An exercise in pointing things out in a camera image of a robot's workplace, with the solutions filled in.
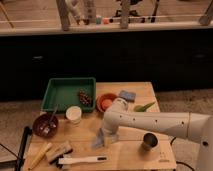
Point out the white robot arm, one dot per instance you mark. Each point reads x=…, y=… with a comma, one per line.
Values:
x=195, y=127

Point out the white handled brush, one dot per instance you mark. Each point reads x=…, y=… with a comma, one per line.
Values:
x=90, y=159

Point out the green plastic tray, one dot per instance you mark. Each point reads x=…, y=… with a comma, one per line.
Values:
x=64, y=93

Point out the light blue towel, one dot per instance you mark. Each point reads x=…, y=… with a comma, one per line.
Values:
x=103, y=140

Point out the dark metal cup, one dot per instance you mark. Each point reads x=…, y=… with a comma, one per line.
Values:
x=149, y=141

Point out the black stand bar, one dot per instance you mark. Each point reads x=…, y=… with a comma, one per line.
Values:
x=19, y=157

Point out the dark brown bowl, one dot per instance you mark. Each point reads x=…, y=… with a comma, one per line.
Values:
x=41, y=122

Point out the metal spoon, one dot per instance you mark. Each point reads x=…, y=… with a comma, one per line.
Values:
x=50, y=123

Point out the white paper cup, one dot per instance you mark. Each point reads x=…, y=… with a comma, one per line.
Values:
x=73, y=114

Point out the pine cone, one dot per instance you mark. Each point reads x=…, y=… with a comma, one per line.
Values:
x=84, y=98

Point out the wooden table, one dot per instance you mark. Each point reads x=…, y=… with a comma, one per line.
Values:
x=125, y=155

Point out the orange fruit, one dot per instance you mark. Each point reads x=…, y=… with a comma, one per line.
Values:
x=106, y=104

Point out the blue sponge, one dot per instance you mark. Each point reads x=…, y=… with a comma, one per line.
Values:
x=128, y=96

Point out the orange bowl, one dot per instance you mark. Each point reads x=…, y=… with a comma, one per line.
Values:
x=102, y=97

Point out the wooden block brush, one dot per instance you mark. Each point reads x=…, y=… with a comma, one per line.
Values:
x=57, y=151

